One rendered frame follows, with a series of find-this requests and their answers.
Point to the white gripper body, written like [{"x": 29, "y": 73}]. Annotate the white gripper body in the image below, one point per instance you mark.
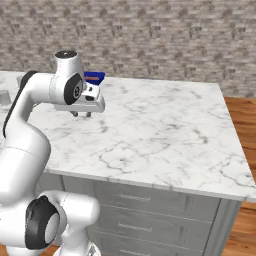
[{"x": 83, "y": 106}]

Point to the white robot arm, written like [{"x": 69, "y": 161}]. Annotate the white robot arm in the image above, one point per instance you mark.
[{"x": 23, "y": 156}]

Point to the blue tray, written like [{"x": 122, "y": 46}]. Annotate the blue tray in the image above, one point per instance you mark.
[{"x": 97, "y": 81}]

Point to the kebab skewer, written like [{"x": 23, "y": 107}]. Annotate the kebab skewer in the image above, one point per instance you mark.
[{"x": 92, "y": 77}]

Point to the grey drawer front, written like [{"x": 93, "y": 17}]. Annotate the grey drawer front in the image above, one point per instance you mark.
[
  {"x": 160, "y": 200},
  {"x": 166, "y": 230},
  {"x": 160, "y": 248}
]

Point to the steel sink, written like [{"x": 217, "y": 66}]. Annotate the steel sink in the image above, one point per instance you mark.
[{"x": 4, "y": 97}]

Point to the grey island cabinet body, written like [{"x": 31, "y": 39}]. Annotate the grey island cabinet body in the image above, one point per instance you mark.
[{"x": 224, "y": 226}]

